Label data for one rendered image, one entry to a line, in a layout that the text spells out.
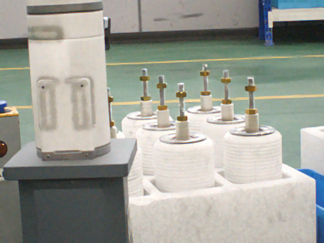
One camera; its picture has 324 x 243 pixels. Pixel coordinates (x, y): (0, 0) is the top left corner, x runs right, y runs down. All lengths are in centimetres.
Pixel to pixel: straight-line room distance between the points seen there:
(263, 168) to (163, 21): 523
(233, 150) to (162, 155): 12
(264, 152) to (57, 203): 44
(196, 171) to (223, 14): 526
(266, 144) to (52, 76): 45
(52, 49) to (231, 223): 46
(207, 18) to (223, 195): 527
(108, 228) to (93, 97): 15
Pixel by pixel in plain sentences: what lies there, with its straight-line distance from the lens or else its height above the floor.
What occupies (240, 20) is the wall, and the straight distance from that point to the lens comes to 645.
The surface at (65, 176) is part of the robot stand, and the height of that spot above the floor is 29.
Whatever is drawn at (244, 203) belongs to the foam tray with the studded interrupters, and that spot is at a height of 16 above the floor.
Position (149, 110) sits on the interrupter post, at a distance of 146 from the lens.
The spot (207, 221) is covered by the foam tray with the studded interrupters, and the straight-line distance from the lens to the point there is 121.
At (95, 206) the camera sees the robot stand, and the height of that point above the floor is 25.
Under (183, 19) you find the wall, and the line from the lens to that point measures 644.
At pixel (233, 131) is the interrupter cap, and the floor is 25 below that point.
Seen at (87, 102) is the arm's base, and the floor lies 37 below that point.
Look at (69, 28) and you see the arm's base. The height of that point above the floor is 45.
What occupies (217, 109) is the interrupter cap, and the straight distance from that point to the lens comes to 150.
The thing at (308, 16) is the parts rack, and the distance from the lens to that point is 574.
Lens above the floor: 50
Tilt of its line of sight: 8 degrees down
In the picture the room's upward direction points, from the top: 3 degrees counter-clockwise
